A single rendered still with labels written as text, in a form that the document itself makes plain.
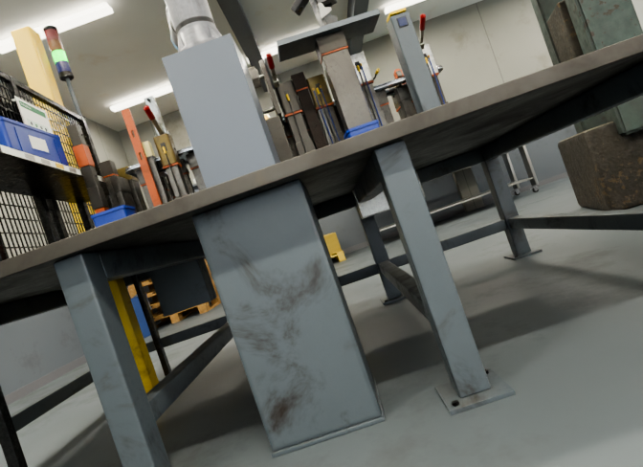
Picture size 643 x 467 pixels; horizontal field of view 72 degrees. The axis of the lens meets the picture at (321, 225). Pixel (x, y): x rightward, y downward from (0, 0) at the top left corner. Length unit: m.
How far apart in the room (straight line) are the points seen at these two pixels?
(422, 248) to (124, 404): 0.84
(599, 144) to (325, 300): 2.53
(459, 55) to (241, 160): 7.45
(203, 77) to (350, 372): 0.88
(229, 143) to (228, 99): 0.12
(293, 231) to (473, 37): 7.71
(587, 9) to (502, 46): 5.39
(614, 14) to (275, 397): 2.97
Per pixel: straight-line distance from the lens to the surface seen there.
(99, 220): 1.52
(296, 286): 1.15
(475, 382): 1.21
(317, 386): 1.21
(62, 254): 1.24
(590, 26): 3.40
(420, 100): 1.64
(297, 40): 1.63
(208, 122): 1.27
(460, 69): 8.42
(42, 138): 1.82
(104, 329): 1.26
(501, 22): 8.90
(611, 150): 3.38
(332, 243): 6.40
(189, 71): 1.32
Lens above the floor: 0.51
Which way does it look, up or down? 1 degrees up
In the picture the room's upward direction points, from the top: 19 degrees counter-clockwise
